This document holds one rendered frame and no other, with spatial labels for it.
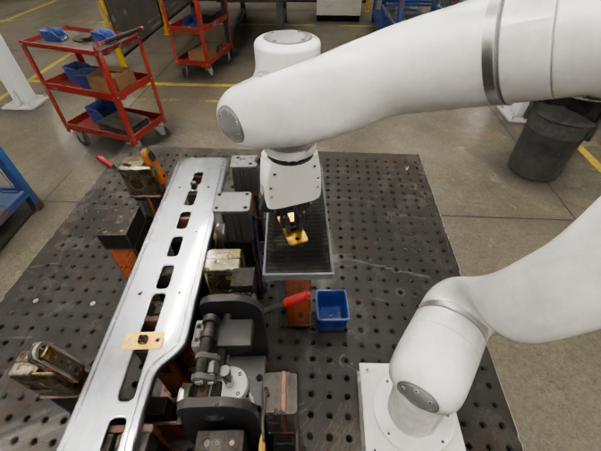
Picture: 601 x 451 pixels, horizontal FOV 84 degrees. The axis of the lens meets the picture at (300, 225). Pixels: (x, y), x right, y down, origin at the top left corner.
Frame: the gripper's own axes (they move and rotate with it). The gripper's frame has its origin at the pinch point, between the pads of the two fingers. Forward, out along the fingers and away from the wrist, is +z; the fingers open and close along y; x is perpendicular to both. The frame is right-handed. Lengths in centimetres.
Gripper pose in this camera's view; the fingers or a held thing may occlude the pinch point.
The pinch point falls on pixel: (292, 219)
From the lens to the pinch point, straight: 63.4
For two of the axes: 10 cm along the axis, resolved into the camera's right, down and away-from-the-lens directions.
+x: 3.3, 6.7, -6.7
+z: 0.0, 7.1, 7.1
